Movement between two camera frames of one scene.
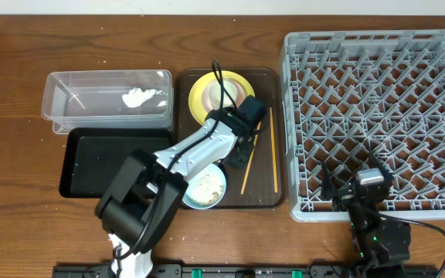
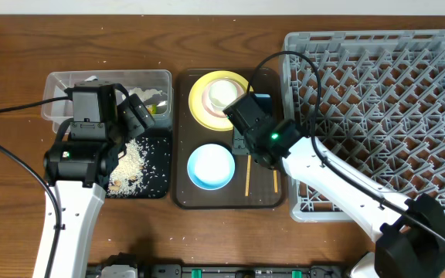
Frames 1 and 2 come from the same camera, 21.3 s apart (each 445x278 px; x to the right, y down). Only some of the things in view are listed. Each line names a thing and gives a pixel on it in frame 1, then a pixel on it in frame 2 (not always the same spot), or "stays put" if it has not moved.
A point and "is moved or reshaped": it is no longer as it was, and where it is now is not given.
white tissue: [136, 96] stays put
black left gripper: [242, 163] → [126, 113]
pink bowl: [241, 94] stays put
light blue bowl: [207, 189] is moved or reshaped
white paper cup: [215, 94] stays put
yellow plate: [195, 100] stays put
